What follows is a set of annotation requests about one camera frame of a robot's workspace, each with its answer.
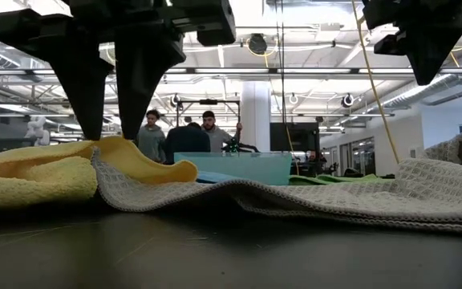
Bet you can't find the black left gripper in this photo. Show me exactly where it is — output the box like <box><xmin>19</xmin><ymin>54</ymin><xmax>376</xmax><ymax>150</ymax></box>
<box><xmin>0</xmin><ymin>0</ymin><xmax>237</xmax><ymax>141</ymax></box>

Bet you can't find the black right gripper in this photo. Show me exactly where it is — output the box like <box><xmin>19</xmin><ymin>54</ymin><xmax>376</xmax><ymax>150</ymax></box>
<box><xmin>361</xmin><ymin>0</ymin><xmax>462</xmax><ymax>86</ymax></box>

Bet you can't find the yellow microfiber towel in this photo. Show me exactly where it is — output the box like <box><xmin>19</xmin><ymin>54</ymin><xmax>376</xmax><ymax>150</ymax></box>
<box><xmin>0</xmin><ymin>135</ymin><xmax>199</xmax><ymax>213</ymax></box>

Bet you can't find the green microfiber towel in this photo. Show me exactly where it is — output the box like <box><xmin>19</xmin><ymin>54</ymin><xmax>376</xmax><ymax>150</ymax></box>
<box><xmin>288</xmin><ymin>173</ymin><xmax>395</xmax><ymax>186</ymax></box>

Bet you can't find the teal plastic bin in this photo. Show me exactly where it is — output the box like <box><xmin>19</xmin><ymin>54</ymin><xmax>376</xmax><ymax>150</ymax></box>
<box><xmin>173</xmin><ymin>151</ymin><xmax>293</xmax><ymax>187</ymax></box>

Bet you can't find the grey waffle-weave towel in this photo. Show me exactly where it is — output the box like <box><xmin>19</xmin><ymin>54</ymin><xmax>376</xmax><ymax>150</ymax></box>
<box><xmin>91</xmin><ymin>131</ymin><xmax>462</xmax><ymax>236</ymax></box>

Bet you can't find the person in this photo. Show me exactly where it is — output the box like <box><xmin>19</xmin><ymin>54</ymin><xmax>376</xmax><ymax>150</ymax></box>
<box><xmin>201</xmin><ymin>110</ymin><xmax>244</xmax><ymax>153</ymax></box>
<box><xmin>163</xmin><ymin>121</ymin><xmax>212</xmax><ymax>165</ymax></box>
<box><xmin>136</xmin><ymin>108</ymin><xmax>168</xmax><ymax>164</ymax></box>

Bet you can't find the white robot figure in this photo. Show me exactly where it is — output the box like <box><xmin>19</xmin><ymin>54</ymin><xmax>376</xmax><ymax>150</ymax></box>
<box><xmin>23</xmin><ymin>116</ymin><xmax>51</xmax><ymax>147</ymax></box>

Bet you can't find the white square pillar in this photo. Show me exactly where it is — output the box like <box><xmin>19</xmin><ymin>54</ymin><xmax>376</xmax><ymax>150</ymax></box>
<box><xmin>240</xmin><ymin>81</ymin><xmax>272</xmax><ymax>153</ymax></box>

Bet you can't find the round black ceiling fixture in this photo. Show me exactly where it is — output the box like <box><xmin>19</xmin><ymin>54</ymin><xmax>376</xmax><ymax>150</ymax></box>
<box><xmin>248</xmin><ymin>33</ymin><xmax>269</xmax><ymax>55</ymax></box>

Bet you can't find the black monitor screen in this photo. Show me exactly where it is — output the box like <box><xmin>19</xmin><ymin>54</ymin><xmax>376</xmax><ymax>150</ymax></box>
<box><xmin>269</xmin><ymin>122</ymin><xmax>321</xmax><ymax>153</ymax></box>

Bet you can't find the yellow cable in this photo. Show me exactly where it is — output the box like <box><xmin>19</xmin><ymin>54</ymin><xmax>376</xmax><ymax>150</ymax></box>
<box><xmin>350</xmin><ymin>0</ymin><xmax>401</xmax><ymax>165</ymax></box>

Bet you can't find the black metal rig frame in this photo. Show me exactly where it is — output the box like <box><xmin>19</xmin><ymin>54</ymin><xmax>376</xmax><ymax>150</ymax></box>
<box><xmin>176</xmin><ymin>98</ymin><xmax>241</xmax><ymax>129</ymax></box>

